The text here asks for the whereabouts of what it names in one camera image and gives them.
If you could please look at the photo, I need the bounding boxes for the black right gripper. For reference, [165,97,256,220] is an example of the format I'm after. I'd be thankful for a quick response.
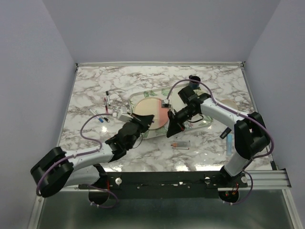
[166,106,197,137]

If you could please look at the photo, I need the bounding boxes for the white marker red cap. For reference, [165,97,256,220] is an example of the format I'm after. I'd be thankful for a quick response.
[174,147,190,150]

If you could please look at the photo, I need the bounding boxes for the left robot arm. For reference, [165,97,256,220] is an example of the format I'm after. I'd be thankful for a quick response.
[30,113,154,198]

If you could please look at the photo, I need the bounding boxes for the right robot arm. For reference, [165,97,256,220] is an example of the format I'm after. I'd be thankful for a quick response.
[166,86,271,187]

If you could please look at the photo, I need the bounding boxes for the pink red pen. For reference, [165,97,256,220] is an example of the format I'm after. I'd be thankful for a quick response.
[103,98,109,114]

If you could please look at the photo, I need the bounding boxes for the light blue highlighter pen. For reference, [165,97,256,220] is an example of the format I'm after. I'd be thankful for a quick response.
[226,134,233,156]

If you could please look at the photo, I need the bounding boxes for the cream and pink plate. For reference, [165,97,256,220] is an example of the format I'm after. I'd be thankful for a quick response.
[133,97,169,130]

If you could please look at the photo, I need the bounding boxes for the floral serving tray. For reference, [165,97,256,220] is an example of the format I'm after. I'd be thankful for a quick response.
[129,83,213,139]

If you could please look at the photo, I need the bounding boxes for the dark blue mug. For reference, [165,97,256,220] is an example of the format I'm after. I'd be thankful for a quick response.
[189,75,201,90]

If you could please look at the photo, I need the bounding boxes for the white marker black eraser cap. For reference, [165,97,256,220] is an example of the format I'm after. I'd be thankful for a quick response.
[95,110,110,123]

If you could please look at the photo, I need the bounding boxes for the white marker blue cap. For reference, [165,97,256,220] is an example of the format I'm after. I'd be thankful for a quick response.
[89,109,104,123]

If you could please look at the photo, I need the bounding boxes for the purple capped marker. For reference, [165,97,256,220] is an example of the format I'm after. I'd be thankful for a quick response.
[220,127,231,139]

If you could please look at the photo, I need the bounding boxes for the white orange rimmed bowl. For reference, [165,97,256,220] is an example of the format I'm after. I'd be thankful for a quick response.
[220,99,238,110]

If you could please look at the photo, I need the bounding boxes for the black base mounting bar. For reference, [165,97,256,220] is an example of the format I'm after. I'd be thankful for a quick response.
[92,171,248,199]

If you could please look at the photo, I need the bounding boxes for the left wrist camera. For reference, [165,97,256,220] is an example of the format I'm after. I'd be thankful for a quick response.
[112,107,132,123]

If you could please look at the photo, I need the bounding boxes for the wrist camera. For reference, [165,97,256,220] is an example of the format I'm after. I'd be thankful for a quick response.
[112,107,132,123]
[161,99,171,109]

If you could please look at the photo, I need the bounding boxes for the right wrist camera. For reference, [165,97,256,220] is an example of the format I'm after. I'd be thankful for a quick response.
[161,99,171,109]

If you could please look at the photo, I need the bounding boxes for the aluminium frame rail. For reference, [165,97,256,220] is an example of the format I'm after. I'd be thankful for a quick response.
[248,169,292,190]

